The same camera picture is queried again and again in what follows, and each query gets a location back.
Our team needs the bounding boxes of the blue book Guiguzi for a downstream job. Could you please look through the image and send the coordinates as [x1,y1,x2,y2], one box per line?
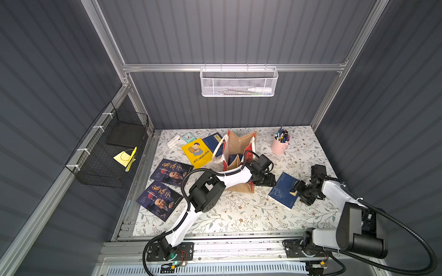
[269,172,298,209]

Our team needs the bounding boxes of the burlap canvas bag red panel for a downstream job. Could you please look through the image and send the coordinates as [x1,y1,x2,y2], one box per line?
[212,129,257,194]

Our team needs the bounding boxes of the blue book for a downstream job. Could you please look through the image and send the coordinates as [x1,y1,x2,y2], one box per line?
[203,132,224,158]

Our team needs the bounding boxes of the yellow cartoon cover book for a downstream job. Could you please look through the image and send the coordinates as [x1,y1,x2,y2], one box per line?
[181,138,212,169]

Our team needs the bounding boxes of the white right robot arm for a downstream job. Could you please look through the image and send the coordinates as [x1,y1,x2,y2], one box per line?
[292,164,388,259]

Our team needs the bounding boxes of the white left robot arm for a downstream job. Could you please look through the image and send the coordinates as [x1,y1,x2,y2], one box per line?
[157,151,276,261]

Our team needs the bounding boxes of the pink pen holder cup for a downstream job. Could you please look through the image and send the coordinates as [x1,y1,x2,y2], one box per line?
[270,125,291,155]

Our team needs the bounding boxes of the small teal card box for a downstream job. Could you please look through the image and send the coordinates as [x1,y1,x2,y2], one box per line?
[182,132,196,144]

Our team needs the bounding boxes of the white marker in basket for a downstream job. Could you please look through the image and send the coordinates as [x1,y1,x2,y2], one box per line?
[247,87,273,94]

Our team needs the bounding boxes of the dark portrait book upper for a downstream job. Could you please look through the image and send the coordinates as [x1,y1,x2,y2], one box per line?
[150,159,194,187]

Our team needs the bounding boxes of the dark portrait book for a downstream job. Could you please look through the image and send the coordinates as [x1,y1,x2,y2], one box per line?
[137,181,183,222]
[150,159,194,187]

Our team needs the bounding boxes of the floral table mat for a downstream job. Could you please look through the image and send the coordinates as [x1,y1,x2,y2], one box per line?
[122,126,341,238]

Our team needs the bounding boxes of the white eraser block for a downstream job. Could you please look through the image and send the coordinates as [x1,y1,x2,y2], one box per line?
[167,135,181,148]

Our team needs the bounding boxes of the dark portrait book lower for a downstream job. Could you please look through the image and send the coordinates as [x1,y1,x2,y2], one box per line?
[137,181,183,222]

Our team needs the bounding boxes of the yellow pen in basket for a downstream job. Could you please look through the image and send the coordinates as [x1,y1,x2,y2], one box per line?
[121,147,138,172]

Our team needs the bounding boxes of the yellow sticky note pad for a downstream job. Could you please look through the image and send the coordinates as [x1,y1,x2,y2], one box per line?
[113,151,135,168]

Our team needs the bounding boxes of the black tray in basket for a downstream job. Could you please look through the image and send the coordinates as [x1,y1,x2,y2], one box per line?
[106,122,146,148]

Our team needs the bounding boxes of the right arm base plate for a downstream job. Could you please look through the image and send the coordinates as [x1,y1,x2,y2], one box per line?
[282,238,329,258]

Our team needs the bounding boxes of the white wire mesh basket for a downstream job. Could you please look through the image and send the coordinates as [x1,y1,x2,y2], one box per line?
[199,66,279,97]

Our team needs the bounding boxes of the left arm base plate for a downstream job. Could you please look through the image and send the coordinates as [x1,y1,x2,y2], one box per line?
[145,242,195,262]

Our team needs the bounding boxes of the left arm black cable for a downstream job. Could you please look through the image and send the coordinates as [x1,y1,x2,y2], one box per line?
[142,149,261,276]

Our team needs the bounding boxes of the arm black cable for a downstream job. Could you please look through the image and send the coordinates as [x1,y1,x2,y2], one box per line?
[324,175,438,276]
[142,149,261,276]

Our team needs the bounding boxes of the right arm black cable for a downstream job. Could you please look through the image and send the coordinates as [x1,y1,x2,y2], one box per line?
[324,175,438,276]

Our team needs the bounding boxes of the black wire wall basket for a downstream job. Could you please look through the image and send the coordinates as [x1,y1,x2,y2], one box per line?
[66,103,149,189]

